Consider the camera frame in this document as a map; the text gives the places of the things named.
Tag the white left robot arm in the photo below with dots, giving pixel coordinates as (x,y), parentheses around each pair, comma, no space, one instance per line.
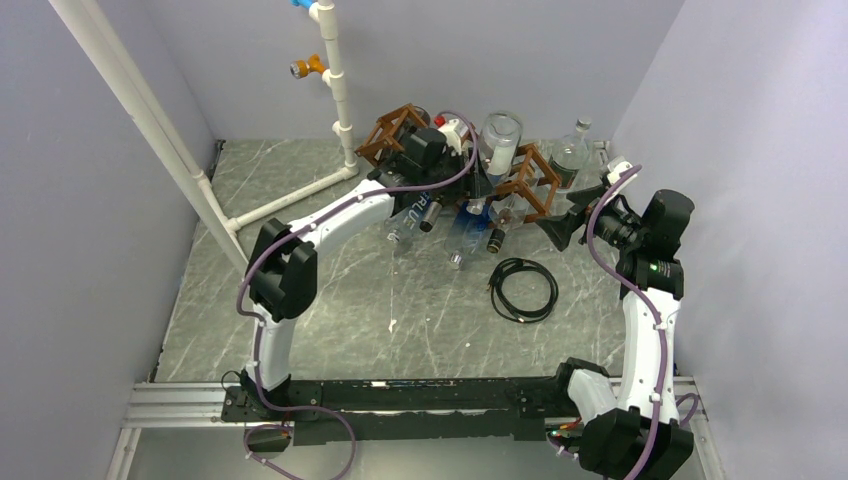
(280,282)

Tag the white pvc pipe frame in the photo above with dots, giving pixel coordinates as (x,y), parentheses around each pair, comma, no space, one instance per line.
(132,57)

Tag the clear white labelled bottle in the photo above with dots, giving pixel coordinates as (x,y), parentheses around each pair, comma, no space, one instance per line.
(498,139)

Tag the blue pipe fitting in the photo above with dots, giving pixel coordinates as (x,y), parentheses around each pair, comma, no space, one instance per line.
(302,3)

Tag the blue labelled clear bottle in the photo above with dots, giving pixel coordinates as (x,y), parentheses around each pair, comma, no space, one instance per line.
(403,226)

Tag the green wine bottle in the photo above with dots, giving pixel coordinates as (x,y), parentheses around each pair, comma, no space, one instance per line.
(430,216)

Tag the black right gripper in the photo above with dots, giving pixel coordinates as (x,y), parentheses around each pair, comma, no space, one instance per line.
(560,229)

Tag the dark red wine bottle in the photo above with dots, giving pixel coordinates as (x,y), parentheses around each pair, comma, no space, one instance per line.
(395,124)

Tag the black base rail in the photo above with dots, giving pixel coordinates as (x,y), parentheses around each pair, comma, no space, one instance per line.
(322,411)

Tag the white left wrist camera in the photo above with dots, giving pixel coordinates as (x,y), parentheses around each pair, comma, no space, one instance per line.
(455,130)

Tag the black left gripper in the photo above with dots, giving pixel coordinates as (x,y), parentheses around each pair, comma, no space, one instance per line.
(476,185)

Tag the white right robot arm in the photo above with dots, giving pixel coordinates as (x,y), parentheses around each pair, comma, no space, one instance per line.
(633,431)

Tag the round clear glass bottle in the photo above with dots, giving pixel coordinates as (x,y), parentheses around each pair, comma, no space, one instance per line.
(572,154)

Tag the brown wooden wine rack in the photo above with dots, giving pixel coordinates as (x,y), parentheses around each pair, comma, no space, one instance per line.
(517,179)

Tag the orange pipe fitting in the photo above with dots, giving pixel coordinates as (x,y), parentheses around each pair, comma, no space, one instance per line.
(302,68)

